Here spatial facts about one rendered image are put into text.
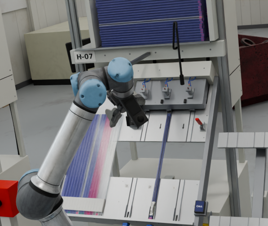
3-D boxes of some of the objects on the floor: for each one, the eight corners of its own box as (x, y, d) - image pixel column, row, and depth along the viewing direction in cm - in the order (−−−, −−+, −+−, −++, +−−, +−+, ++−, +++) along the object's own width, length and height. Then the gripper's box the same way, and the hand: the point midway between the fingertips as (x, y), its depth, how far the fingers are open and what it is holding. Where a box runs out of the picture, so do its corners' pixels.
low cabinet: (87, 61, 1051) (81, 16, 1029) (204, 56, 949) (199, 7, 927) (32, 85, 899) (23, 34, 876) (164, 83, 797) (157, 24, 775)
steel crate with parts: (236, 115, 604) (231, 51, 585) (173, 101, 695) (166, 45, 676) (295, 95, 652) (292, 35, 633) (228, 84, 743) (223, 32, 724)
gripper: (137, 61, 188) (138, 87, 206) (89, 94, 183) (94, 118, 201) (153, 79, 185) (153, 103, 203) (104, 113, 180) (109, 135, 199)
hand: (129, 116), depth 201 cm, fingers open, 14 cm apart
